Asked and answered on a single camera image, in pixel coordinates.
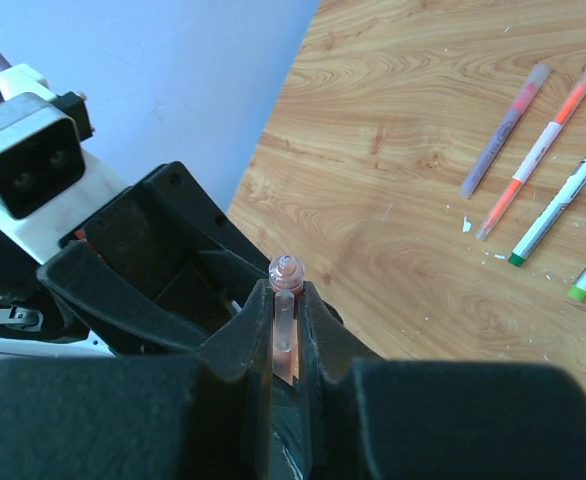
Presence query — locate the white pen green tip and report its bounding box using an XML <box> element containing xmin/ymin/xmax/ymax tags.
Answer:
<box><xmin>508</xmin><ymin>155</ymin><xmax>586</xmax><ymax>267</ymax></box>

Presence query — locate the pink pen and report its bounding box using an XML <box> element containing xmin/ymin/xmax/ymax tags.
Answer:
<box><xmin>269</xmin><ymin>255</ymin><xmax>305</xmax><ymax>385</ymax></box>

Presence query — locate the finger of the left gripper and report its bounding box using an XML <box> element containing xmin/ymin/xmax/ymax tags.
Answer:
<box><xmin>317</xmin><ymin>299</ymin><xmax>344</xmax><ymax>325</ymax></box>

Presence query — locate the orange pen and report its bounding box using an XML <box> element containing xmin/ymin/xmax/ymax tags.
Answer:
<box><xmin>475</xmin><ymin>68</ymin><xmax>586</xmax><ymax>241</ymax></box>

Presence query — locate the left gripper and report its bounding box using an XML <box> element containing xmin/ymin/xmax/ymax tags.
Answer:
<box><xmin>37</xmin><ymin>162</ymin><xmax>270</xmax><ymax>355</ymax></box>

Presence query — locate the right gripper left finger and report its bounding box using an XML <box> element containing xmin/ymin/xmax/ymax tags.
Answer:
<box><xmin>0</xmin><ymin>280</ymin><xmax>272</xmax><ymax>479</ymax></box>

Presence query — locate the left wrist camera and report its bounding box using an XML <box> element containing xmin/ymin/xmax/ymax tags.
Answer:
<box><xmin>0</xmin><ymin>63</ymin><xmax>127</xmax><ymax>264</ymax></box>

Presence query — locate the purple pen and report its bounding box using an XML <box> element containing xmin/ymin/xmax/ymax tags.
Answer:
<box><xmin>459</xmin><ymin>64</ymin><xmax>551</xmax><ymax>199</ymax></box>

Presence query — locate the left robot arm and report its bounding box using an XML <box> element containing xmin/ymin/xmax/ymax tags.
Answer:
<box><xmin>0</xmin><ymin>162</ymin><xmax>269</xmax><ymax>355</ymax></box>

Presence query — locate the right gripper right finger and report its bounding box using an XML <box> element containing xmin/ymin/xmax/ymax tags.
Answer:
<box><xmin>299</xmin><ymin>284</ymin><xmax>586</xmax><ymax>479</ymax></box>

